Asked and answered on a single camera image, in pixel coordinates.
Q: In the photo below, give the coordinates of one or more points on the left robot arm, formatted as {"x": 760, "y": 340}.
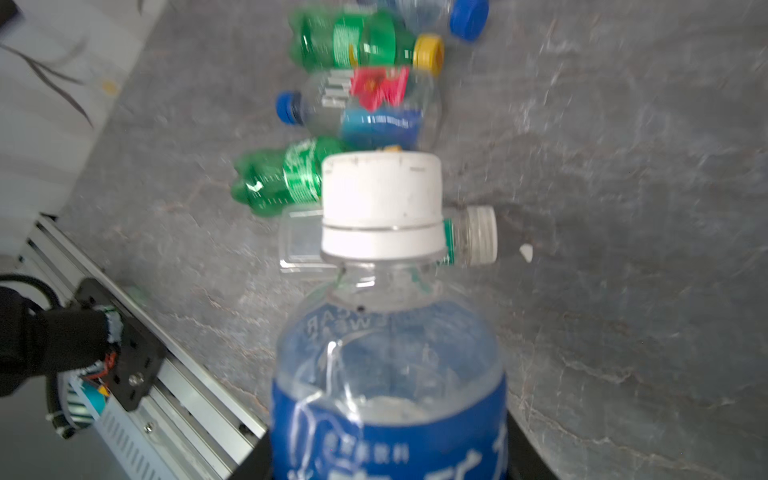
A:
{"x": 41, "y": 338}

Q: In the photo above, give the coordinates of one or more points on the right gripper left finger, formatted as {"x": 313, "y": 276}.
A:
{"x": 258, "y": 464}

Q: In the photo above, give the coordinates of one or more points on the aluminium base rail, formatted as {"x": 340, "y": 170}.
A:
{"x": 198, "y": 428}

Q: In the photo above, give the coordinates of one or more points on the Pocari blue label bottle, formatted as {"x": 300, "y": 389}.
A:
{"x": 387, "y": 372}

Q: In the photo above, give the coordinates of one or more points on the green bottle yellow cap upper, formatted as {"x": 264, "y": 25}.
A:
{"x": 346, "y": 38}

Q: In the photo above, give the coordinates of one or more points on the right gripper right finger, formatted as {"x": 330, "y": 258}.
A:
{"x": 524, "y": 462}

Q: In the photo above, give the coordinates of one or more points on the clear square bottle white cap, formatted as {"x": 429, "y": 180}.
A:
{"x": 471, "y": 239}

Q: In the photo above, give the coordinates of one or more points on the clear bottle light-blue label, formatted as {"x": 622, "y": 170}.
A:
{"x": 462, "y": 19}

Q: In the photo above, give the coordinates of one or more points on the Fiji water bottle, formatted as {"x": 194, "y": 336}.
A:
{"x": 368, "y": 107}

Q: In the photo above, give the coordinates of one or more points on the green bottle yellow cap lower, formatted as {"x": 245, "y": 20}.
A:
{"x": 269, "y": 180}

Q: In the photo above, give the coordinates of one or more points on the white slotted cable duct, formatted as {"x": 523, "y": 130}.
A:
{"x": 132, "y": 450}

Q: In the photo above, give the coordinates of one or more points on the small white scrap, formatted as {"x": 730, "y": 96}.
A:
{"x": 527, "y": 252}

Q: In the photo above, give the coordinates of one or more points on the green bottle yellow cap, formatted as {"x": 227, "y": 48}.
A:
{"x": 346, "y": 38}
{"x": 269, "y": 180}

